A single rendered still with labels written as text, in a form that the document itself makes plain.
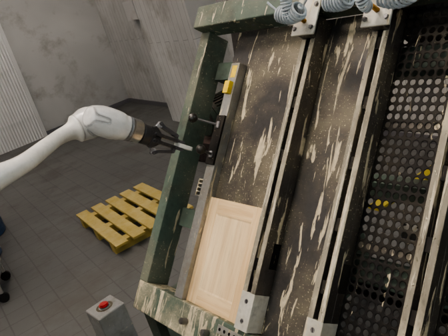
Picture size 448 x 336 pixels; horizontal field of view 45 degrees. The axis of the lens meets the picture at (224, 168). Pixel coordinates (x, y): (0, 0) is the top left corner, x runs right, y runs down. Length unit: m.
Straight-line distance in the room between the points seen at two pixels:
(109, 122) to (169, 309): 0.77
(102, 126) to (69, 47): 9.11
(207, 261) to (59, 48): 9.10
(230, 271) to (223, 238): 0.13
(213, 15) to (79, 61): 8.76
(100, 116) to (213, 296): 0.76
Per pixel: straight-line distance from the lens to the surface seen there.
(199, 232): 2.09
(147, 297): 2.29
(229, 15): 2.23
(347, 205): 1.59
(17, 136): 10.72
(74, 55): 10.97
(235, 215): 1.97
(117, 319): 2.21
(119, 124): 1.87
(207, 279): 2.05
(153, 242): 2.31
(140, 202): 5.42
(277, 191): 1.78
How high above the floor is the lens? 2.01
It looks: 20 degrees down
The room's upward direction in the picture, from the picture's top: 17 degrees counter-clockwise
